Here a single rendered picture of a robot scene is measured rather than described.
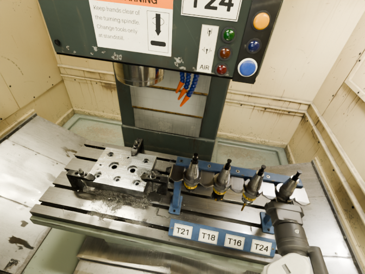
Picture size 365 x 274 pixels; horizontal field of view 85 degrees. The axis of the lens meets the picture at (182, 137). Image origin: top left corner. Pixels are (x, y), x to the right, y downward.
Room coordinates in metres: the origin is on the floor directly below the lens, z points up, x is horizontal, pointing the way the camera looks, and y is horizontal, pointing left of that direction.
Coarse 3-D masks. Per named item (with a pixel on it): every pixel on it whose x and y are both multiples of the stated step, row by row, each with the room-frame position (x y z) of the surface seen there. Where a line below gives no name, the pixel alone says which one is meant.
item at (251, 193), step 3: (246, 180) 0.45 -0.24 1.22; (246, 183) 0.44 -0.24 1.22; (246, 186) 0.43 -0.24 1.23; (261, 186) 0.43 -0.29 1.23; (246, 189) 0.42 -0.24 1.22; (249, 189) 0.42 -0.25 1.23; (261, 189) 0.42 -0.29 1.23; (246, 192) 0.41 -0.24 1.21; (249, 192) 0.41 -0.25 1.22; (252, 192) 0.40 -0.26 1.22; (255, 192) 0.41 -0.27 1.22; (258, 192) 0.41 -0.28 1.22; (261, 192) 0.41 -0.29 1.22; (249, 195) 0.41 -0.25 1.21; (252, 195) 0.40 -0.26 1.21; (255, 195) 0.41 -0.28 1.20; (258, 195) 0.41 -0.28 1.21
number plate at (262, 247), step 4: (256, 240) 0.36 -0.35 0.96; (252, 244) 0.35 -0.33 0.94; (256, 244) 0.35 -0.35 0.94; (260, 244) 0.35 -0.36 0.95; (264, 244) 0.35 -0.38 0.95; (268, 244) 0.35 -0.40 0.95; (252, 248) 0.34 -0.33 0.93; (256, 248) 0.34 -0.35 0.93; (260, 248) 0.34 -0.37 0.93; (264, 248) 0.34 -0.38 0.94; (268, 248) 0.34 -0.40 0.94; (256, 252) 0.33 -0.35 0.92; (260, 252) 0.33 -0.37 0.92; (264, 252) 0.33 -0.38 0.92; (268, 252) 0.33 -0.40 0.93
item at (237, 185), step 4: (232, 176) 0.47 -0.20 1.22; (236, 176) 0.47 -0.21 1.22; (232, 180) 0.45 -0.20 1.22; (236, 180) 0.45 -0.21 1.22; (240, 180) 0.46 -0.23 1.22; (232, 184) 0.44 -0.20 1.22; (236, 184) 0.44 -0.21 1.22; (240, 184) 0.44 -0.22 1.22; (232, 188) 0.42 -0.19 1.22; (236, 188) 0.42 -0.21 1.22; (240, 188) 0.42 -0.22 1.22; (244, 188) 0.43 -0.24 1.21; (236, 192) 0.41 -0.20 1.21; (240, 192) 0.41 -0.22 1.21
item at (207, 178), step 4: (200, 172) 0.48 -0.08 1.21; (204, 172) 0.48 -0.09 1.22; (208, 172) 0.48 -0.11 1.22; (212, 172) 0.48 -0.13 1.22; (204, 176) 0.46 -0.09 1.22; (208, 176) 0.46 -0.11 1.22; (212, 176) 0.46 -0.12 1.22; (200, 180) 0.44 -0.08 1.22; (204, 180) 0.44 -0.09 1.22; (208, 180) 0.44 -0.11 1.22; (212, 180) 0.44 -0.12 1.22; (204, 184) 0.42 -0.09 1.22; (208, 184) 0.43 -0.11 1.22; (212, 184) 0.43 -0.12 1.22
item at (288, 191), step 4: (292, 176) 0.43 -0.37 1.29; (288, 180) 0.42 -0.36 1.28; (292, 180) 0.42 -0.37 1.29; (296, 180) 0.42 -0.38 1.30; (284, 184) 0.43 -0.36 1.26; (288, 184) 0.42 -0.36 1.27; (292, 184) 0.41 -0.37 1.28; (296, 184) 0.41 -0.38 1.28; (280, 188) 0.43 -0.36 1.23; (284, 188) 0.42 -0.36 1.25; (288, 188) 0.41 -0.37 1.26; (292, 188) 0.41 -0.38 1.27; (284, 192) 0.41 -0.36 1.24; (288, 192) 0.40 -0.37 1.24; (292, 192) 0.41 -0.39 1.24
